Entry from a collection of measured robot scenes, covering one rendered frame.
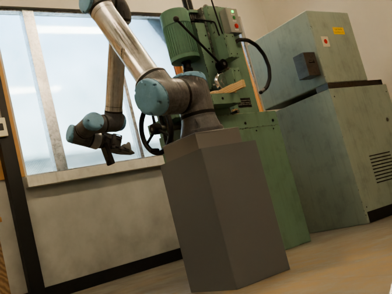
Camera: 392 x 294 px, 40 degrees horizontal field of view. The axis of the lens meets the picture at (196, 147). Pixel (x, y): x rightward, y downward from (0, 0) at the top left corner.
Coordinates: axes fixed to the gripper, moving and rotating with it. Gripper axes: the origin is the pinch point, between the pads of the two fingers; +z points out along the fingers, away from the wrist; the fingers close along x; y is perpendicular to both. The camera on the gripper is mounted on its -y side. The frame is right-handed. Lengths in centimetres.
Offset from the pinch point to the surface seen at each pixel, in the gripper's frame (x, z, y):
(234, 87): -38, 38, 37
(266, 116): -27, 74, 34
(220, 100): -35, 31, 28
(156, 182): 120, 96, 30
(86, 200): 124, 38, 5
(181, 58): -9, 23, 62
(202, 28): -12, 36, 85
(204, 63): -11, 39, 63
